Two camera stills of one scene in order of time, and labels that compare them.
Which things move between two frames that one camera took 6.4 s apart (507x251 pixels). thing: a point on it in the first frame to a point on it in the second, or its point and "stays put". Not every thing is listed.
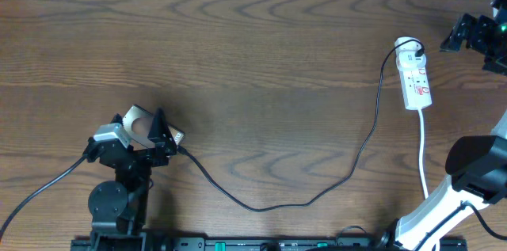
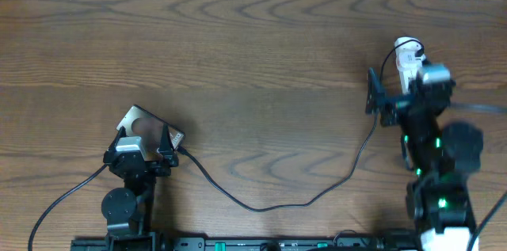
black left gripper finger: [117, 119] to [121, 134]
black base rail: [257, 244] stays put
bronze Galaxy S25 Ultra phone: [138, 122] stays put
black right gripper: [482, 24] to [394, 107]
